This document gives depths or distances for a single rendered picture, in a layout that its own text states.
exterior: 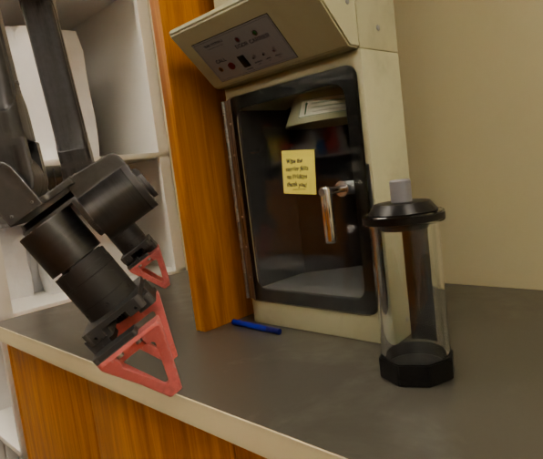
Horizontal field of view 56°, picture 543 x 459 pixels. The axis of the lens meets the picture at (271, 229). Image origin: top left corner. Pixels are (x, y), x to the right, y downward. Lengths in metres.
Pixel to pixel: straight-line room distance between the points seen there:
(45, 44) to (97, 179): 0.57
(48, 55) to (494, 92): 0.88
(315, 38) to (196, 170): 0.37
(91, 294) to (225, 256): 0.58
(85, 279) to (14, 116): 0.16
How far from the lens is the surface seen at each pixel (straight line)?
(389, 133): 0.87
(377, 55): 0.87
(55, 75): 1.05
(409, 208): 0.67
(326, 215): 0.80
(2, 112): 0.53
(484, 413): 0.67
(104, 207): 0.51
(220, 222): 1.07
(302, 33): 0.84
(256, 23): 0.86
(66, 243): 0.52
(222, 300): 1.08
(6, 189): 0.52
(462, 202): 1.23
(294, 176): 0.90
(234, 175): 1.02
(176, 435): 0.90
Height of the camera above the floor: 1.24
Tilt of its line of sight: 6 degrees down
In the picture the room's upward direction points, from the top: 7 degrees counter-clockwise
